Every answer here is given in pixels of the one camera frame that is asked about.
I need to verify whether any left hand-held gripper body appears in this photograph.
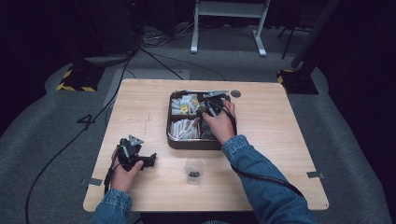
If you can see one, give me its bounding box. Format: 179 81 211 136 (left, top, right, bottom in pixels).
116 134 148 173

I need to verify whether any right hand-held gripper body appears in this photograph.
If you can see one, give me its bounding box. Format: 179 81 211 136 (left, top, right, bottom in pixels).
203 90 232 118

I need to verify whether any dark four-compartment tray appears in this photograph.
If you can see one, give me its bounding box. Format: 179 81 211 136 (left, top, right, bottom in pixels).
166 90 236 151

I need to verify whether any clear plastic cup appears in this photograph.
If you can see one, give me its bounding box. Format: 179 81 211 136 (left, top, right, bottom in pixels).
183 158 207 187

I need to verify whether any person's right hand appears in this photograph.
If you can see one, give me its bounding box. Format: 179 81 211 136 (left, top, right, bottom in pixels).
201 99 238 146

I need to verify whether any person's left hand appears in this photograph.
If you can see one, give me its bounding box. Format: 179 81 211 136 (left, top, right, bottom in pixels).
109 161 145 193

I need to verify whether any pile of white yellow packets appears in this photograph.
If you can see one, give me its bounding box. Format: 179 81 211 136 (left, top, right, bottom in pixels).
170 93 202 117

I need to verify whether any pile of paper stick sachets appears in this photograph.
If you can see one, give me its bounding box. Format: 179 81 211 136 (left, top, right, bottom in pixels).
169 117 202 141

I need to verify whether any grey tape strip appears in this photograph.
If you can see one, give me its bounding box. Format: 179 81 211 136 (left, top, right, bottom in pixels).
306 171 327 180
80 177 104 188

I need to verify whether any black base with hazard stripes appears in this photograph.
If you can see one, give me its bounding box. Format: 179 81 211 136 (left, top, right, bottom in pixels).
276 68 319 95
55 63 106 93

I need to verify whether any grey slanted pole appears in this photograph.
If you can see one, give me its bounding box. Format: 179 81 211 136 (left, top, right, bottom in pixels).
290 0 342 70

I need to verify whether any long black floor cable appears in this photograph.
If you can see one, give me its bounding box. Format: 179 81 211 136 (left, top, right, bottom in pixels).
24 49 138 224

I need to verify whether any thin black floor cable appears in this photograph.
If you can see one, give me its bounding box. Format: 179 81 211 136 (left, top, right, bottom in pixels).
139 46 227 82

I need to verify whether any tangle of floor cables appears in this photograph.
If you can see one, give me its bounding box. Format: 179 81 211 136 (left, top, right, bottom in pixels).
139 21 201 49

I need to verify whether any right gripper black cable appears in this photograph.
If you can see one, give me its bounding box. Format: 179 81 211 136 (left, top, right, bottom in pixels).
213 102 305 198

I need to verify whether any white metal stand frame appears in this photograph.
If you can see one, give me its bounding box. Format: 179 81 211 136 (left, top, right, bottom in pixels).
190 0 272 58

